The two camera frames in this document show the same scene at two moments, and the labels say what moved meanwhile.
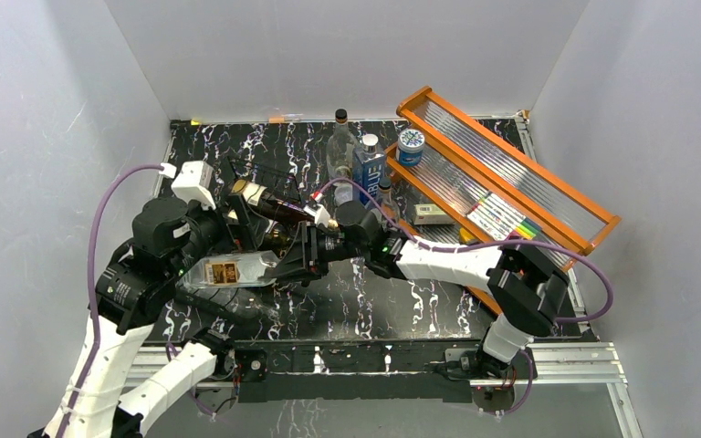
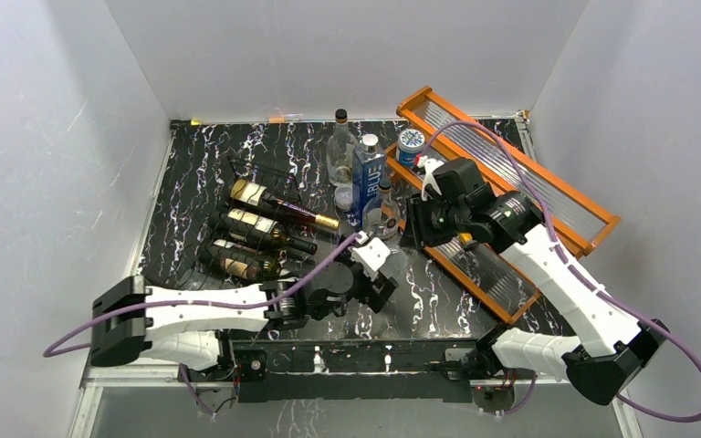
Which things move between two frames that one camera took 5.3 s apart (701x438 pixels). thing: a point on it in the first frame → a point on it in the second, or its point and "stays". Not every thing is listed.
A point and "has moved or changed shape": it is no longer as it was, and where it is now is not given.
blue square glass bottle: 370,168 stays
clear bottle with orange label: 229,271 has moved or changed shape
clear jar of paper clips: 343,192 stays
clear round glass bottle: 390,205 stays
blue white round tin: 410,149 stays
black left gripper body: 208,234 → 361,289
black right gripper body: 333,246 → 434,222
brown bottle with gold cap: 258,196 stays
